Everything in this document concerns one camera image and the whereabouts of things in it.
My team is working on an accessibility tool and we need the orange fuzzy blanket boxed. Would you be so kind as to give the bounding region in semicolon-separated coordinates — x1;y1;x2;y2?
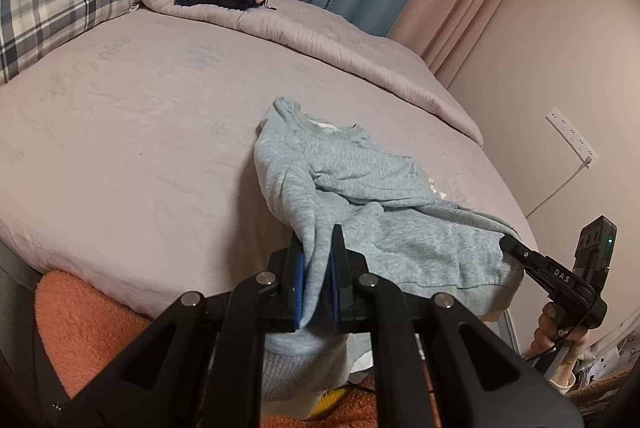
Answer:
35;271;378;427

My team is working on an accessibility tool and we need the right hand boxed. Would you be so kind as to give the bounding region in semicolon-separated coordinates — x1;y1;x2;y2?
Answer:
529;302;589;364

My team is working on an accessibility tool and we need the white wall power strip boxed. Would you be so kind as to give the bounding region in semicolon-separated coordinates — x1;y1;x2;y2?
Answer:
546;107;598;167

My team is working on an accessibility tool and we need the grey sweatshirt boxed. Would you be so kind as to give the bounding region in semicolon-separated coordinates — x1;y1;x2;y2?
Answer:
254;97;523;401

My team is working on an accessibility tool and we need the pink bed sheet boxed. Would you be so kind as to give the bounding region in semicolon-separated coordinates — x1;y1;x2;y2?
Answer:
1;10;534;316

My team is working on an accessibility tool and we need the pink folded duvet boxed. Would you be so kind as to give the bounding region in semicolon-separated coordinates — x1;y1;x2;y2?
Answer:
141;0;484;145

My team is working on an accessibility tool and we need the white power cable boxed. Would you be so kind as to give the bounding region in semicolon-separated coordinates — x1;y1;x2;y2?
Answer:
524;156;594;220

